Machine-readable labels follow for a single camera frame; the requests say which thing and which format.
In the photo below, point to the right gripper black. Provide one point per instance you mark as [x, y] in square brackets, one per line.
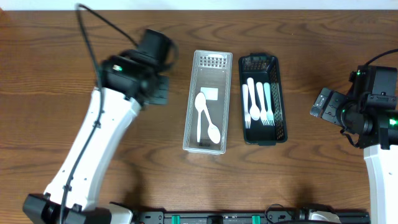
[328, 107]

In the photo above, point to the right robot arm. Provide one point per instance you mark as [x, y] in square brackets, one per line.
[369, 111]

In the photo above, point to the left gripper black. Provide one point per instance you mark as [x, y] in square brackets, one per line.
[162, 90]

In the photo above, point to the clear plastic basket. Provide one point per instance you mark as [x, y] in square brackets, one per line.
[211, 75]

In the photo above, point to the black mounting rail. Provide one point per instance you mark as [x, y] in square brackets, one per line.
[278, 215]

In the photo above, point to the black plastic basket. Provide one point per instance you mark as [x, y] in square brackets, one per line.
[263, 68]

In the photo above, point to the pale green plastic fork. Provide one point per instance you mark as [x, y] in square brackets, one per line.
[269, 113]

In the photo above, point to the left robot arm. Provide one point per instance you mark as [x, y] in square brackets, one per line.
[127, 82]

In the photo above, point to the white plastic fork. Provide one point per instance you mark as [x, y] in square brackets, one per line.
[247, 116]
[260, 92]

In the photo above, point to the white plastic spoon group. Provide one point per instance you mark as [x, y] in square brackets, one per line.
[254, 110]

